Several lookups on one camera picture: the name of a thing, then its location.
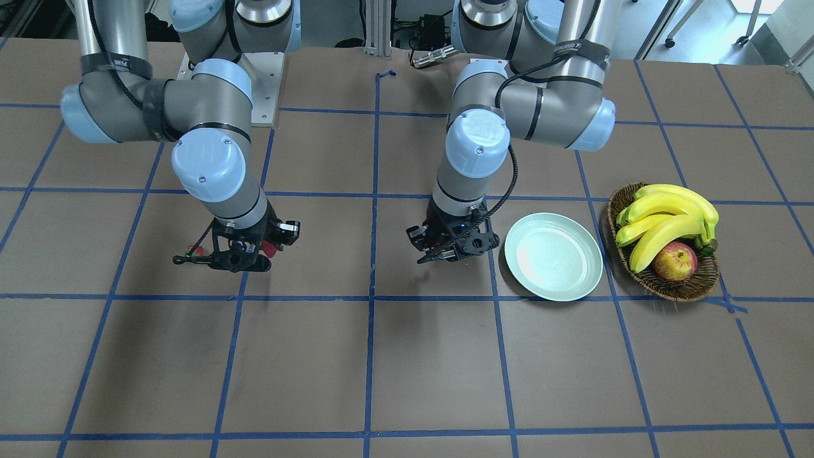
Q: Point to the red strawberry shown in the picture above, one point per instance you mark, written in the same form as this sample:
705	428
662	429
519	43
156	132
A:
269	249

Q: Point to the brown wicker basket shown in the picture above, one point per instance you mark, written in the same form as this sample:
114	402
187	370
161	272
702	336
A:
693	288

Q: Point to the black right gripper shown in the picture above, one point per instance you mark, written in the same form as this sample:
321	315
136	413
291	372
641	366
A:
271	229

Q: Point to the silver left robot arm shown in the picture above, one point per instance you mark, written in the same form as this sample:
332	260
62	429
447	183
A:
539	77

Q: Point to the aluminium frame post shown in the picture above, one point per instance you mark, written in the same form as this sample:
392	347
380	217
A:
377	22

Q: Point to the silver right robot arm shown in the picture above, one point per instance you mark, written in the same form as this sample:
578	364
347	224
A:
208	116

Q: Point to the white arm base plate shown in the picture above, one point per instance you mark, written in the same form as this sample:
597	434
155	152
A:
257	74

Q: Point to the light green round plate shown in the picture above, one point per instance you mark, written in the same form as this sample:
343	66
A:
553	256

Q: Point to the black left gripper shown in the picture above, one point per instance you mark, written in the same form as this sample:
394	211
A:
435	228

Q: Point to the yellow banana bunch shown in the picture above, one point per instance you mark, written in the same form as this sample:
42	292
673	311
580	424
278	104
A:
656	215

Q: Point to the red yellow apple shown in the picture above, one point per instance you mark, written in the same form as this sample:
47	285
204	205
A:
675	262

